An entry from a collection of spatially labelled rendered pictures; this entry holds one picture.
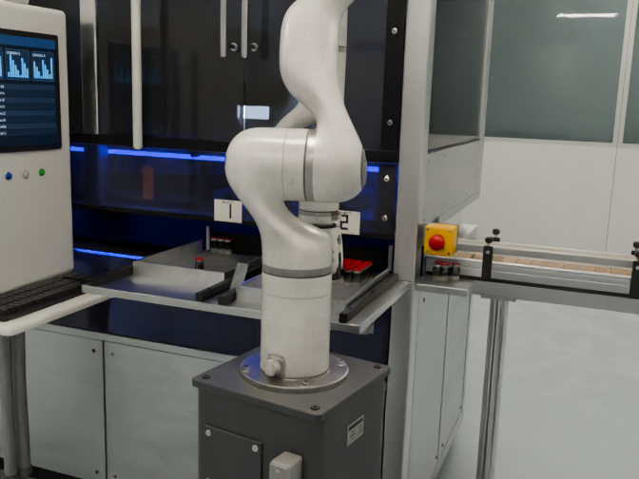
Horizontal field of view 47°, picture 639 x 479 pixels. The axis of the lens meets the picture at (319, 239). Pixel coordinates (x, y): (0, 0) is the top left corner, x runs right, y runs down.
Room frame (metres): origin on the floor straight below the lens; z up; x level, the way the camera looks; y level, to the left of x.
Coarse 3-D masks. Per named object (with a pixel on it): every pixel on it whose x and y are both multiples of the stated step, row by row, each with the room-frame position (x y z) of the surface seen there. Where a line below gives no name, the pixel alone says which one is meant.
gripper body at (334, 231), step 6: (324, 228) 1.46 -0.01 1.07; (330, 228) 1.47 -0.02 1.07; (336, 228) 1.47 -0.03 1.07; (330, 234) 1.46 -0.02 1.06; (336, 234) 1.47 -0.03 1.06; (336, 240) 1.47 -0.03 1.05; (336, 246) 1.46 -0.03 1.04; (336, 252) 1.46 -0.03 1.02; (342, 252) 1.50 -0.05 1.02; (336, 258) 1.46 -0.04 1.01; (342, 258) 1.50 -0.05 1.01; (336, 264) 1.46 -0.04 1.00; (342, 264) 1.50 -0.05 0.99; (336, 270) 1.46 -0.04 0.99
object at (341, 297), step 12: (384, 276) 1.77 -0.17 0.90; (240, 288) 1.58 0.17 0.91; (252, 288) 1.57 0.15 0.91; (336, 288) 1.71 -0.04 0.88; (348, 288) 1.72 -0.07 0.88; (360, 288) 1.60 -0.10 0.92; (240, 300) 1.58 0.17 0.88; (252, 300) 1.57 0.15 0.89; (336, 300) 1.50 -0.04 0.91; (348, 300) 1.51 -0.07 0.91; (336, 312) 1.50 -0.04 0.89
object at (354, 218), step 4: (340, 212) 1.87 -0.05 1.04; (344, 212) 1.87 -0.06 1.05; (348, 212) 1.86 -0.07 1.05; (352, 212) 1.86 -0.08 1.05; (356, 212) 1.86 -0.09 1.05; (348, 216) 1.86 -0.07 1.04; (352, 216) 1.86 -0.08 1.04; (356, 216) 1.86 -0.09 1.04; (344, 220) 1.87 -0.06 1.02; (348, 220) 1.86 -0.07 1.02; (352, 220) 1.86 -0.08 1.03; (356, 220) 1.86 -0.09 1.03; (344, 224) 1.87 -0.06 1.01; (348, 224) 1.86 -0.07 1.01; (352, 224) 1.86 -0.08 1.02; (356, 224) 1.86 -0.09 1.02; (348, 228) 1.86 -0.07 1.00; (352, 228) 1.86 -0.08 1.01; (356, 228) 1.85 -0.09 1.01; (344, 232) 1.87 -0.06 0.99; (348, 232) 1.86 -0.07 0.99; (352, 232) 1.86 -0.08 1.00; (356, 232) 1.85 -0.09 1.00
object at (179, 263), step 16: (160, 256) 1.90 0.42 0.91; (176, 256) 1.97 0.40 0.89; (192, 256) 2.02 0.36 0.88; (208, 256) 2.03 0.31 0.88; (224, 256) 2.03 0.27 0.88; (240, 256) 2.04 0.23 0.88; (144, 272) 1.78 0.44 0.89; (160, 272) 1.76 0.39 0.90; (176, 272) 1.75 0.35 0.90; (192, 272) 1.73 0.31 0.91; (208, 272) 1.71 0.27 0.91; (224, 272) 1.71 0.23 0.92
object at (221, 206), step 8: (216, 200) 2.00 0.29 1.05; (224, 200) 1.99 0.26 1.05; (216, 208) 2.00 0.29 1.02; (224, 208) 1.99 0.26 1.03; (232, 208) 1.98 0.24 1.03; (240, 208) 1.97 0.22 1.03; (216, 216) 2.00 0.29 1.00; (224, 216) 1.99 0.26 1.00; (232, 216) 1.98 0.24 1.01; (240, 216) 1.97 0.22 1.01
